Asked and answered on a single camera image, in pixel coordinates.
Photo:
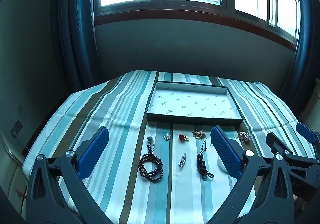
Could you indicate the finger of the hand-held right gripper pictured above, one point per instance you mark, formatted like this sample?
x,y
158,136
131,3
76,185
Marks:
x,y
277,142
305,131

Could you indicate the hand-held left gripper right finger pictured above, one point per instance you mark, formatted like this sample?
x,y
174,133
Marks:
x,y
225,151

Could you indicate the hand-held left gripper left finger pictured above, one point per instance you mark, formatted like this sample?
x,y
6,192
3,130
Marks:
x,y
93,154

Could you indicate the white bangle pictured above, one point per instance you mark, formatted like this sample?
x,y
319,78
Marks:
x,y
221,164

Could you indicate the rhinestone hair clip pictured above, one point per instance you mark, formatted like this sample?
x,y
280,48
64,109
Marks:
x,y
182,160

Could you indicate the green shallow box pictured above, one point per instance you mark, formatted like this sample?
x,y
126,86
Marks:
x,y
195,104

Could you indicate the small silver pendant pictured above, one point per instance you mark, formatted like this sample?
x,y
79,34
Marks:
x,y
150,139

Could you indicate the pearl flower brooch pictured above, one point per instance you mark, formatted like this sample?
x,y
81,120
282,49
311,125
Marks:
x,y
167,136

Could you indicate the red and gold charm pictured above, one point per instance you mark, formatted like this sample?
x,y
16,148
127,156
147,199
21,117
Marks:
x,y
182,136

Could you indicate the striped tablecloth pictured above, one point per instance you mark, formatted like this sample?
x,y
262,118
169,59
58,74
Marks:
x,y
120,114

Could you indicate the blue curtain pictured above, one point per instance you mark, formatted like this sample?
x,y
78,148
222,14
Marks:
x,y
305,51
75,26

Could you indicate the wooden window sill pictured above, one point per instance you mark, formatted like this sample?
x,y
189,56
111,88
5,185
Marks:
x,y
175,15

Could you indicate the wall socket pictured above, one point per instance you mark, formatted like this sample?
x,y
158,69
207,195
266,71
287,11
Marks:
x,y
16,129

